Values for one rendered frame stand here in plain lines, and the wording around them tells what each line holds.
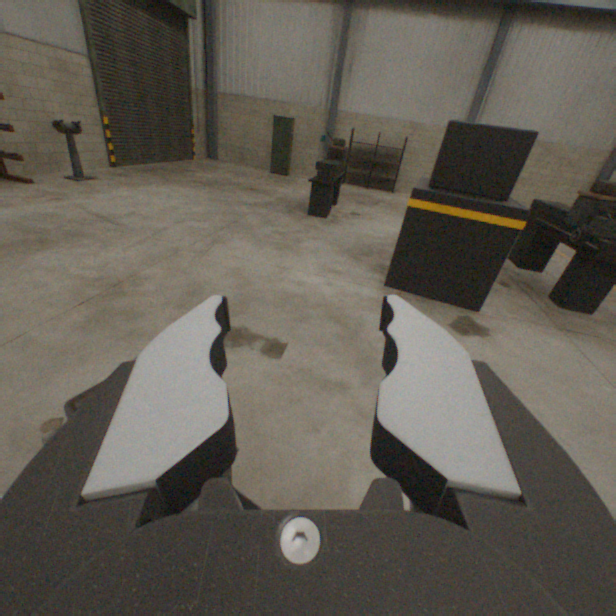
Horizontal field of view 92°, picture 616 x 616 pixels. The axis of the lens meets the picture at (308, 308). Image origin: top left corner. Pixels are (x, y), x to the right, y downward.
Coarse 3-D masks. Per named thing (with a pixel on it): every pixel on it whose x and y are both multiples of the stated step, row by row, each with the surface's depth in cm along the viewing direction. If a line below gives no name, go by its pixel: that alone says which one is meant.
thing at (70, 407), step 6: (96, 384) 62; (90, 390) 59; (78, 396) 58; (84, 396) 58; (66, 402) 57; (72, 402) 56; (78, 402) 56; (66, 408) 58; (72, 408) 56; (66, 414) 60; (72, 414) 57; (60, 426) 56; (54, 432) 54; (42, 438) 54; (48, 438) 53
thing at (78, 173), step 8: (56, 120) 594; (56, 128) 603; (64, 128) 602; (72, 128) 620; (80, 128) 634; (72, 136) 626; (72, 144) 630; (72, 152) 636; (72, 160) 643; (72, 168) 652; (80, 168) 656; (72, 176) 663; (80, 176) 661; (88, 176) 683
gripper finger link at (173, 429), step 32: (192, 320) 10; (224, 320) 12; (160, 352) 9; (192, 352) 9; (224, 352) 10; (128, 384) 8; (160, 384) 8; (192, 384) 8; (224, 384) 8; (128, 416) 7; (160, 416) 7; (192, 416) 7; (224, 416) 7; (128, 448) 6; (160, 448) 6; (192, 448) 6; (224, 448) 7; (96, 480) 6; (128, 480) 6; (160, 480) 6; (192, 480) 6
